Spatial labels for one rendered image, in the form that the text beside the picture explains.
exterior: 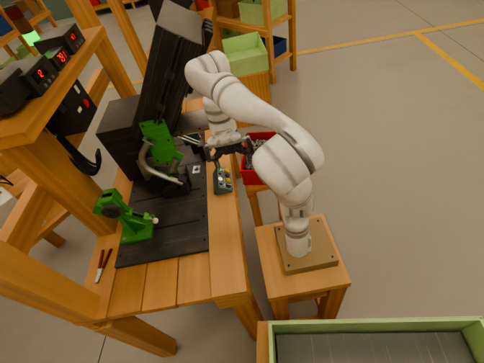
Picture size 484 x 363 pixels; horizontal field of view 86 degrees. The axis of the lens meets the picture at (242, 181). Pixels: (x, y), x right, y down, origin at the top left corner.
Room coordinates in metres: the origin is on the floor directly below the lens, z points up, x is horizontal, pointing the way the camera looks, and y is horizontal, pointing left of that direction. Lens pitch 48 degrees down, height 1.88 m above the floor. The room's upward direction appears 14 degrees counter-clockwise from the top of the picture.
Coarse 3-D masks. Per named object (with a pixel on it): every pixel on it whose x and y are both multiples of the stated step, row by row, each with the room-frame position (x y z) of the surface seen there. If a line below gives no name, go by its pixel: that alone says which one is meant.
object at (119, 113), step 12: (132, 96) 1.38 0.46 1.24; (108, 108) 1.31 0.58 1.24; (120, 108) 1.28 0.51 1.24; (132, 108) 1.25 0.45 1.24; (108, 120) 1.19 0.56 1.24; (120, 120) 1.16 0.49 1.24; (132, 120) 1.13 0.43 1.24; (96, 132) 1.12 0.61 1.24; (108, 132) 1.10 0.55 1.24; (120, 132) 1.09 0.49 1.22; (108, 144) 1.10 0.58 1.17; (120, 144) 1.09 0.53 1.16; (132, 144) 1.09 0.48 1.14; (120, 156) 1.09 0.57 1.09; (132, 156) 1.09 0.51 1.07; (120, 168) 1.10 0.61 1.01; (132, 168) 1.09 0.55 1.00; (132, 180) 1.10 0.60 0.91
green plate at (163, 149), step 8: (152, 120) 1.04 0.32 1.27; (144, 128) 1.03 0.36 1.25; (152, 128) 1.03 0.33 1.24; (160, 128) 1.02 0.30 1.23; (152, 136) 1.02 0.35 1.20; (160, 136) 1.01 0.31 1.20; (168, 136) 1.01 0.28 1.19; (160, 144) 1.01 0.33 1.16; (168, 144) 1.00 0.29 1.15; (152, 152) 1.00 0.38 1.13; (160, 152) 1.00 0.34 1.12; (168, 152) 0.99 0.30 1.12; (160, 160) 0.99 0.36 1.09; (168, 160) 0.98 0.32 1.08
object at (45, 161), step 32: (128, 96) 1.80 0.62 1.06; (32, 160) 0.78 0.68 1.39; (64, 160) 0.87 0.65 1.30; (64, 192) 0.78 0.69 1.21; (96, 192) 0.88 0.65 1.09; (96, 224) 0.78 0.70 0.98; (0, 256) 0.45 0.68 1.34; (0, 288) 0.40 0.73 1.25; (32, 288) 0.41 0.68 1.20; (64, 288) 0.45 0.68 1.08
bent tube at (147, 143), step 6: (144, 138) 1.00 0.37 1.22; (150, 138) 1.02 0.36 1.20; (144, 144) 0.99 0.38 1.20; (150, 144) 0.98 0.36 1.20; (144, 150) 0.98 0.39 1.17; (138, 156) 0.98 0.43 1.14; (144, 156) 0.98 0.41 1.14; (144, 162) 0.97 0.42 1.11; (144, 168) 0.96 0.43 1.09; (150, 168) 0.96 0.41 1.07; (156, 174) 0.94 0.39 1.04; (162, 174) 0.94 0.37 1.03; (168, 180) 0.93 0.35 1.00; (174, 180) 0.93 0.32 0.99
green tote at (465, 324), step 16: (304, 320) 0.20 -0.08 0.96; (320, 320) 0.19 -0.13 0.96; (336, 320) 0.18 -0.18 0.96; (352, 320) 0.17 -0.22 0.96; (368, 320) 0.16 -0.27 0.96; (384, 320) 0.15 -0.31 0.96; (400, 320) 0.14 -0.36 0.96; (416, 320) 0.13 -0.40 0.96; (432, 320) 0.12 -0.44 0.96; (448, 320) 0.11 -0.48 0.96; (464, 320) 0.10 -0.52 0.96; (480, 320) 0.09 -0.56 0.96; (272, 336) 0.18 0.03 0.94; (464, 336) 0.07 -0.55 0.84; (480, 336) 0.06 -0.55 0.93; (272, 352) 0.14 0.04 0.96; (480, 352) 0.02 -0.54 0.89
